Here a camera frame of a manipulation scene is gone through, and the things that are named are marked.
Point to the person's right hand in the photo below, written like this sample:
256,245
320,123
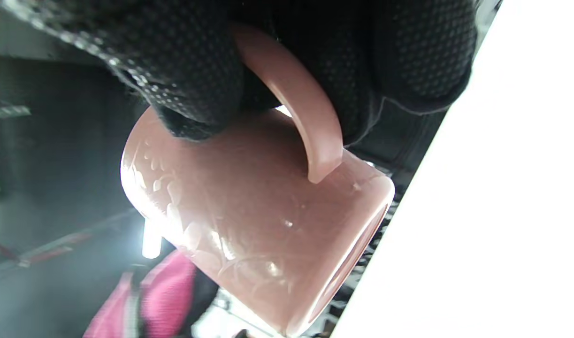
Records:
183,56

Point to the pink ceramic mug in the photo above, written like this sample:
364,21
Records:
263,206

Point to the pink and black bag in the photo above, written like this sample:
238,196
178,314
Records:
150,300

